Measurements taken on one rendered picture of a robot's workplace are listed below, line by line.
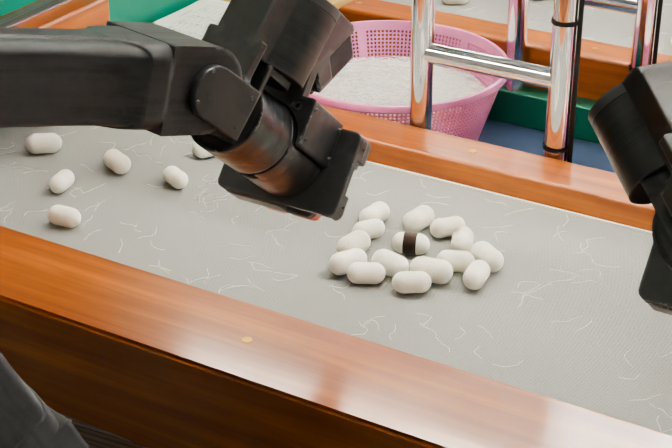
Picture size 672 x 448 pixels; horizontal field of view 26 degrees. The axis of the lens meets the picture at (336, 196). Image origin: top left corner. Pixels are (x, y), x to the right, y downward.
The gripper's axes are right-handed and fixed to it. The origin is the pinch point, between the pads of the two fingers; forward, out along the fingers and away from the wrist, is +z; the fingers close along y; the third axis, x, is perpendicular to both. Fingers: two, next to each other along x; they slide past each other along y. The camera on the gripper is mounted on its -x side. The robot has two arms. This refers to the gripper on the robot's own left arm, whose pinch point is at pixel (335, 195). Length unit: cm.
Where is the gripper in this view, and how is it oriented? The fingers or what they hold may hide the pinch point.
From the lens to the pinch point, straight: 114.6
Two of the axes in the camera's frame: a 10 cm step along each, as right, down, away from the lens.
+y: -8.6, -2.3, 4.5
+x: -3.3, 9.3, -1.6
